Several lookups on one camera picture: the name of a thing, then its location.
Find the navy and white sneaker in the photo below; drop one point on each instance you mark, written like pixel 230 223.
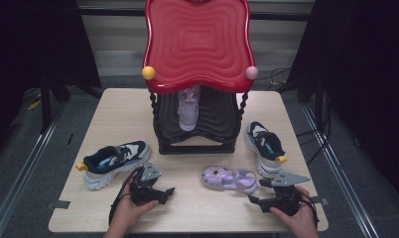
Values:
pixel 128 152
pixel 265 142

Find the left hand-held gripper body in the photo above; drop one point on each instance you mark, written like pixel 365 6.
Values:
pixel 144 191

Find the grey tape piece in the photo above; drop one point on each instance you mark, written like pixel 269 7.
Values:
pixel 320 200
pixel 58 204

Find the yellow strip on floor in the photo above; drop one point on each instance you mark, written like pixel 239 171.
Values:
pixel 33 105

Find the person's left hand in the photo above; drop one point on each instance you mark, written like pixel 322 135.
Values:
pixel 126 218

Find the red and black shoe rack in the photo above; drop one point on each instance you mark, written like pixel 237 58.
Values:
pixel 197 43

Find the black curtain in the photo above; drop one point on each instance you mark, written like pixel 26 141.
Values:
pixel 369 66
pixel 28 39

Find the metal floor rail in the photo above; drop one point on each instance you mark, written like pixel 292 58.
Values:
pixel 339 172
pixel 25 175

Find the black tape strip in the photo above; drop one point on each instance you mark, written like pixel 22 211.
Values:
pixel 70 139

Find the person's right hand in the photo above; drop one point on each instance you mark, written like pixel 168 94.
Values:
pixel 303 221

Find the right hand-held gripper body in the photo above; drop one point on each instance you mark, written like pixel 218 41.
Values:
pixel 287 198

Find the purple sandal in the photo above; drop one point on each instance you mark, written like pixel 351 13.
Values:
pixel 188 112
pixel 224 178

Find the dark metal stand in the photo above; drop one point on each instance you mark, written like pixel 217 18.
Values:
pixel 46 109

